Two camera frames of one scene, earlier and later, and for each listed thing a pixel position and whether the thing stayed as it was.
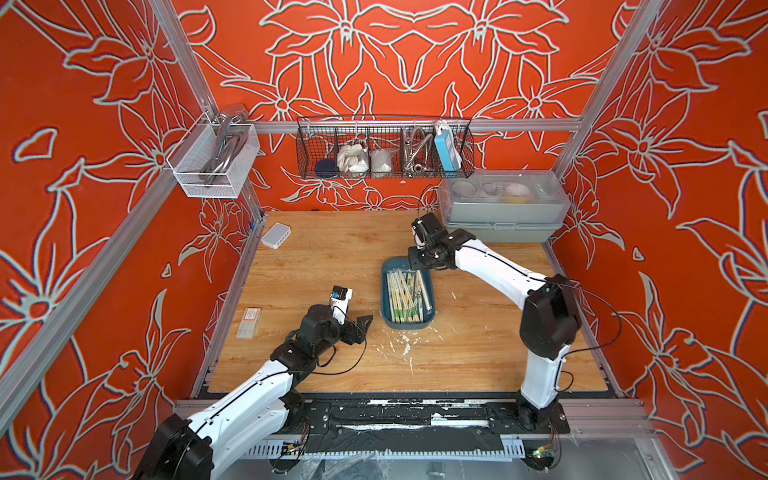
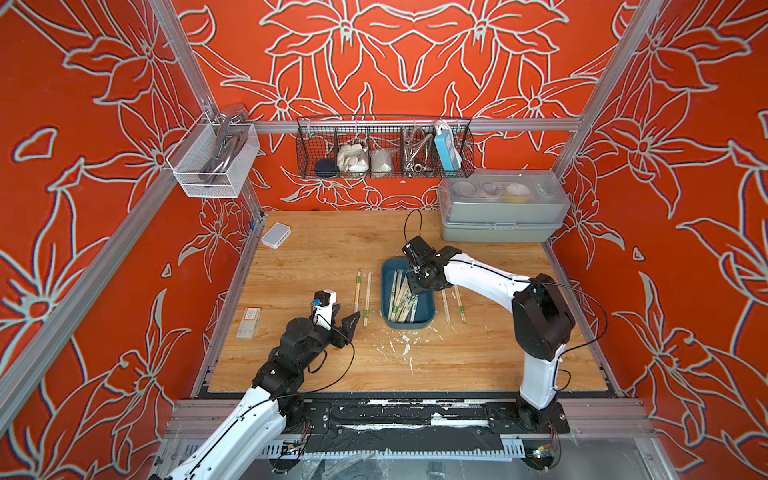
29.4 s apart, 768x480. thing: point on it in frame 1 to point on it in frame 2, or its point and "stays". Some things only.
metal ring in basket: [415, 151] stays
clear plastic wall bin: [212, 160] stays
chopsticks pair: [422, 296] to [412, 308]
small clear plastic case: [249, 324] stays
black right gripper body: [422, 258] to [446, 284]
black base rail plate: [423, 424] stays
